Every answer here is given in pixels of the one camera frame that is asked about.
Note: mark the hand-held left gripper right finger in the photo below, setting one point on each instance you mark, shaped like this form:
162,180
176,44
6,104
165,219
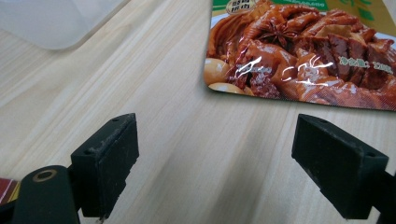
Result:
339,168

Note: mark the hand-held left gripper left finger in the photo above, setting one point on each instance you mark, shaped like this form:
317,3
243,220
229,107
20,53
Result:
104,165

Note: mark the clear plastic container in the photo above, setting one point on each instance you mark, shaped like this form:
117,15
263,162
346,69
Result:
53,21

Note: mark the green braised meat food packet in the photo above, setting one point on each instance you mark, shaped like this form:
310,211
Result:
295,56

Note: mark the small yellow box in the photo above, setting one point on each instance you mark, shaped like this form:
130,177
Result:
7,189

